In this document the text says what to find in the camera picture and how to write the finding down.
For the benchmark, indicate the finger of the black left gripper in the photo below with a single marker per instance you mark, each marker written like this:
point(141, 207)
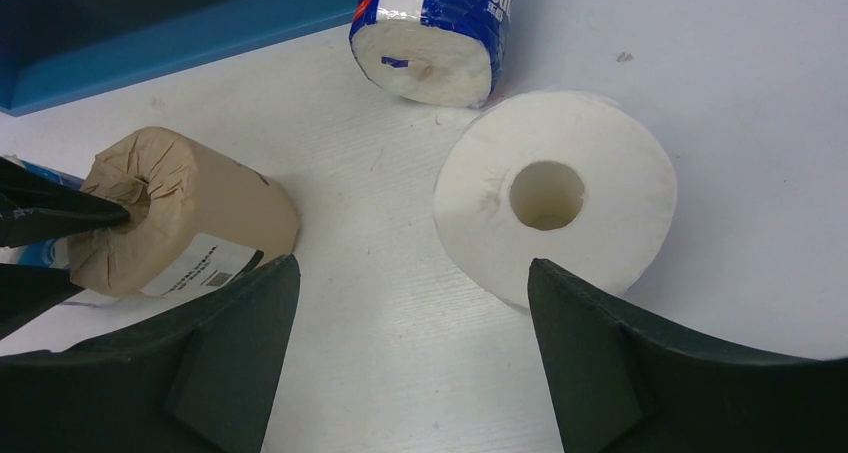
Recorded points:
point(35, 209)

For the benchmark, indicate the brown printed paper roll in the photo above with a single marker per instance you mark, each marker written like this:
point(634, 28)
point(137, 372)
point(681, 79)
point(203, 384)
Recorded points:
point(198, 219)

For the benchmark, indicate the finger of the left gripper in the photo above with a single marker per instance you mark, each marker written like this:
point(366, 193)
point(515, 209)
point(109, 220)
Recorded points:
point(27, 292)

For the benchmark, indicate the blue shelf with coloured boards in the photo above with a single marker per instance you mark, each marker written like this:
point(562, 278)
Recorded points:
point(58, 51)

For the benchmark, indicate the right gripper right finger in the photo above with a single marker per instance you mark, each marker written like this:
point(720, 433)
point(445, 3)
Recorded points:
point(623, 379)

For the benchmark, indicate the white roll right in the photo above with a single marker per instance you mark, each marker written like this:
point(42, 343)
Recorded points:
point(563, 176)

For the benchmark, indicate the blue roll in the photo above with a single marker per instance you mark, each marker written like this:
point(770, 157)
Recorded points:
point(52, 253)
point(439, 52)

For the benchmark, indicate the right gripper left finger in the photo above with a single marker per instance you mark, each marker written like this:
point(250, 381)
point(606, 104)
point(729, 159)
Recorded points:
point(201, 377)

